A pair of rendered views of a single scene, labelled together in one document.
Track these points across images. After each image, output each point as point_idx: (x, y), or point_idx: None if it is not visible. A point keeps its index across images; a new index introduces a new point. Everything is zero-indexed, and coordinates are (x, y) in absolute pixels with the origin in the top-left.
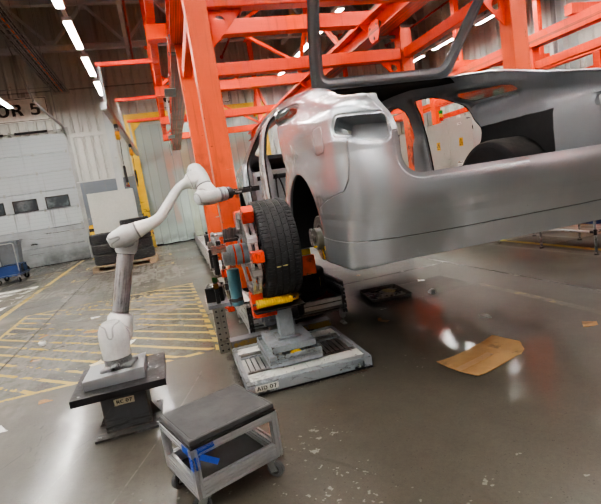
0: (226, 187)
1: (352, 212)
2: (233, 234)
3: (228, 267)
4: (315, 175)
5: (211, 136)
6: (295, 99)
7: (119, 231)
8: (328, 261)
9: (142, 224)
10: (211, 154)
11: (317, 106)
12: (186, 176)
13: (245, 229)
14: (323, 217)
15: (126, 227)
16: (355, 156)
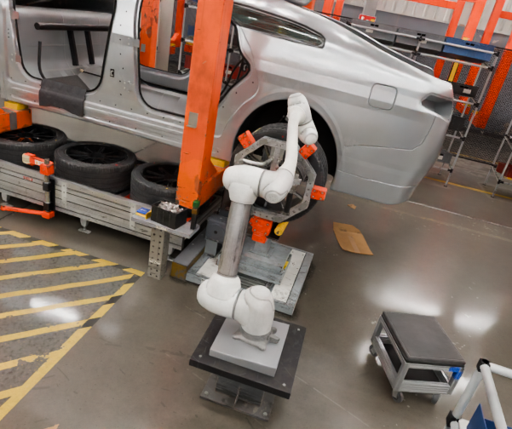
0: None
1: (412, 166)
2: (303, 171)
3: (179, 183)
4: (353, 119)
5: (222, 29)
6: (285, 11)
7: (287, 184)
8: (334, 190)
9: (294, 172)
10: (217, 53)
11: (388, 65)
12: (303, 111)
13: (308, 165)
14: (348, 156)
15: (290, 178)
16: (435, 129)
